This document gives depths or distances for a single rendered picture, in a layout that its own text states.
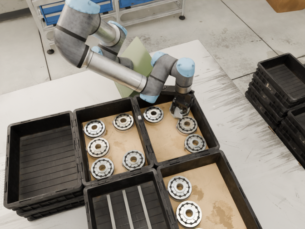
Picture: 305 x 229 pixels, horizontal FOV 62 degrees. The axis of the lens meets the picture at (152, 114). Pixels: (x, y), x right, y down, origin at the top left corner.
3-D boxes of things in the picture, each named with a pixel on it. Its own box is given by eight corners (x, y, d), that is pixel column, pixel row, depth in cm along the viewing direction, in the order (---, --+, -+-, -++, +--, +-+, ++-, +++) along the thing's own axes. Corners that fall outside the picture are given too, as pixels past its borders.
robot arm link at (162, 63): (144, 71, 109) (164, 82, 105) (155, 47, 107) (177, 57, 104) (150, 74, 116) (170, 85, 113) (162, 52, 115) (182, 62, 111)
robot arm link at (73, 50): (42, 57, 89) (158, 107, 109) (54, 27, 87) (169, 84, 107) (45, 53, 99) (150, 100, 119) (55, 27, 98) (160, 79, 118)
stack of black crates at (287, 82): (240, 100, 225) (257, 62, 189) (268, 90, 232) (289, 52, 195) (268, 136, 203) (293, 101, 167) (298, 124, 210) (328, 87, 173)
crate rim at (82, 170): (73, 112, 125) (72, 109, 123) (132, 98, 129) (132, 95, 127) (84, 189, 102) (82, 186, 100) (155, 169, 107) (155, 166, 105)
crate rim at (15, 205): (9, 126, 120) (7, 124, 118) (73, 112, 125) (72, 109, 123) (5, 211, 97) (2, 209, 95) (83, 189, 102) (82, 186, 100)
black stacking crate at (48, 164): (18, 137, 128) (8, 125, 118) (78, 123, 132) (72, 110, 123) (17, 216, 105) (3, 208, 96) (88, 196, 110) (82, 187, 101)
